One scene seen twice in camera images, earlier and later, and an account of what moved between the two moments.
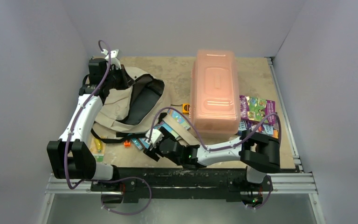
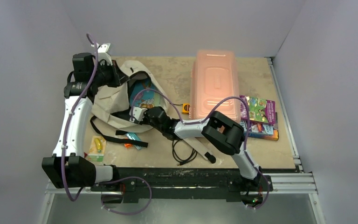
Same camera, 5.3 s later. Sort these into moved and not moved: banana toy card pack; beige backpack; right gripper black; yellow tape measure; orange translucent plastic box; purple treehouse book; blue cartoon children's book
Moved: right gripper black; blue cartoon children's book; beige backpack
Not moved: purple treehouse book; banana toy card pack; yellow tape measure; orange translucent plastic box
